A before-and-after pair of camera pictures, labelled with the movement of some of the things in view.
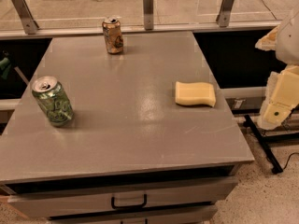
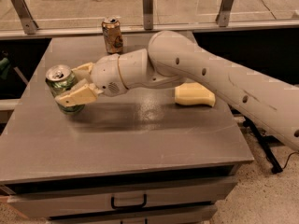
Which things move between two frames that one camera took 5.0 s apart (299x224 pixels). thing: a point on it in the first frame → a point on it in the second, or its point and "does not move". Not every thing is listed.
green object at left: (6, 65) does not move
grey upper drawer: (64, 202) does not move
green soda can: (49, 91) → (61, 78)
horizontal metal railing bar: (141, 29) does not move
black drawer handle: (128, 206) does not move
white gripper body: (288, 41) → (106, 75)
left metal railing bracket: (30, 25) does not move
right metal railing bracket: (224, 16) does not move
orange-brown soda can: (113, 35) does not move
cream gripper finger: (269, 42) → (82, 72)
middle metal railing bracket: (149, 8) does not move
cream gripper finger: (282, 96) → (83, 91)
